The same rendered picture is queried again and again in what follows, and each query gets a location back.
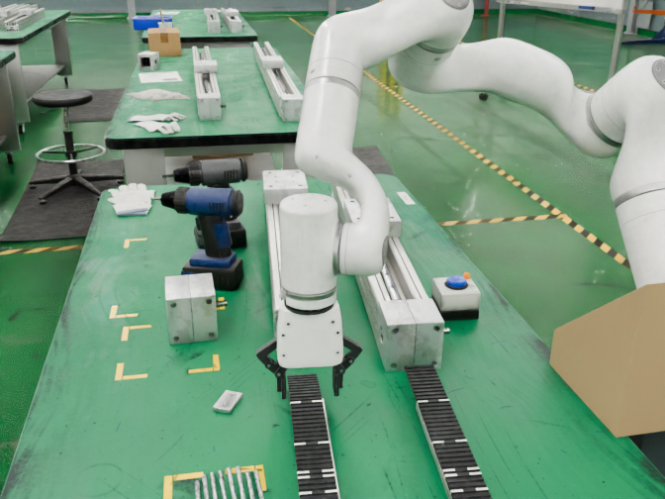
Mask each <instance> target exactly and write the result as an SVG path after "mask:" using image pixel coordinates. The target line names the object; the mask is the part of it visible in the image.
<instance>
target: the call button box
mask: <svg viewBox="0 0 665 499"><path fill-rule="evenodd" d="M447 278H448V277H441V278H434V279H433V280H432V290H431V294H432V295H431V299H432V300H433V302H434V304H435V306H436V308H437V310H438V311H439V313H440V315H441V317H442V319H443V321H456V320H476V319H478V318H479V310H478V309H479V307H480V297H481V293H480V291H479V290H478V288H477V287H476V285H475V284H474V282H473V281H472V279H471V278H470V279H466V280H467V283H466V285H465V286H463V287H452V286H449V285H448V284H447V283H446V279H447Z"/></svg>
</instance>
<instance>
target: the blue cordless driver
mask: <svg viewBox="0 0 665 499"><path fill-rule="evenodd" d="M150 200H159V201H160V202H161V205H162V206H165V207H168V208H171V209H174V210H175V211H176V212H177V213H178V214H190V215H198V217H196V218H195V221H196V225H197V230H198V231H201V234H202V239H203V244H204V248H205V249H197V250H196V251H195V252H194V253H193V255H192V256H191V257H190V258H189V260H188V261H187V262H186V263H185V264H184V266H183V267H182V270H181V275H188V276H189V275H190V274H201V273H212V276H213V282H214V288H215V289H224V290H235V289H236V288H237V286H238V284H239V282H240V281H241V279H242V277H243V269H242V259H241V258H240V257H237V253H236V252H235V251H231V245H232V244H233V243H232V238H231V234H230V229H229V224H228V220H227V219H225V218H223V217H232V216H234V217H239V215H241V213H242V210H243V195H242V193H241V192H240V190H233V189H230V188H211V187H193V186H192V187H180V186H179V187H178V188H177V189H176V190H172V191H167V192H163V193H162V194H161V197H150Z"/></svg>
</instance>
